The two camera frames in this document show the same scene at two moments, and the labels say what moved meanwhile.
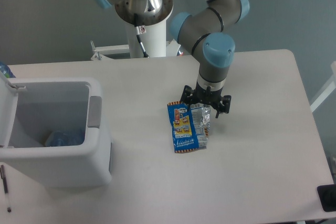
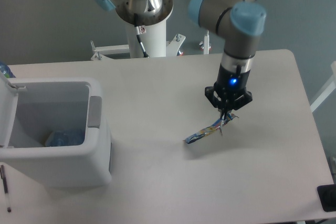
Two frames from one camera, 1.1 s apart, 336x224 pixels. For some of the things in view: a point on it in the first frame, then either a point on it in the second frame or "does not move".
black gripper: x=189 y=95 -> x=228 y=84
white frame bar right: x=327 y=91 does not move
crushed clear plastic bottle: x=65 y=137 does not move
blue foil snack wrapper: x=190 y=126 -> x=218 y=125
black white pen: x=2 y=176 does not move
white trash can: x=58 y=139 does not move
